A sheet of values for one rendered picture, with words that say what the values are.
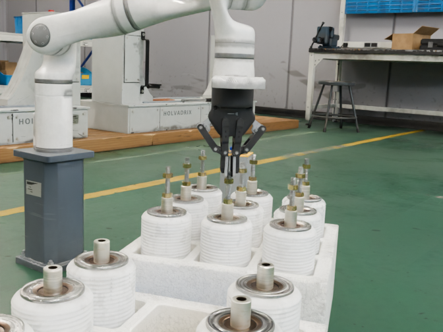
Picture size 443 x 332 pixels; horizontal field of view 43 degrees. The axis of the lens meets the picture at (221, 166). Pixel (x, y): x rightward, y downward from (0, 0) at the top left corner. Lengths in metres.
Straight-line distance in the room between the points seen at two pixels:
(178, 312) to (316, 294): 0.25
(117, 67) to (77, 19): 2.39
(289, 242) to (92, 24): 0.71
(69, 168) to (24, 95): 1.97
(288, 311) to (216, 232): 0.33
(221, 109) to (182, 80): 6.66
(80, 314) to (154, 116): 3.23
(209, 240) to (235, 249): 0.05
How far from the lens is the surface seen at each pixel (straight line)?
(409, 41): 5.63
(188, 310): 0.85
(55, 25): 1.43
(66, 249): 1.51
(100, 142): 3.46
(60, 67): 1.48
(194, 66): 7.53
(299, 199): 1.13
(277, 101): 6.79
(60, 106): 1.45
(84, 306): 0.70
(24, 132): 3.22
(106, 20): 1.37
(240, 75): 0.98
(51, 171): 1.45
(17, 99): 3.38
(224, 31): 0.99
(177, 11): 1.32
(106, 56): 3.85
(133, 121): 3.74
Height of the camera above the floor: 0.53
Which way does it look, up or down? 10 degrees down
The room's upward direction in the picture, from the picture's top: 3 degrees clockwise
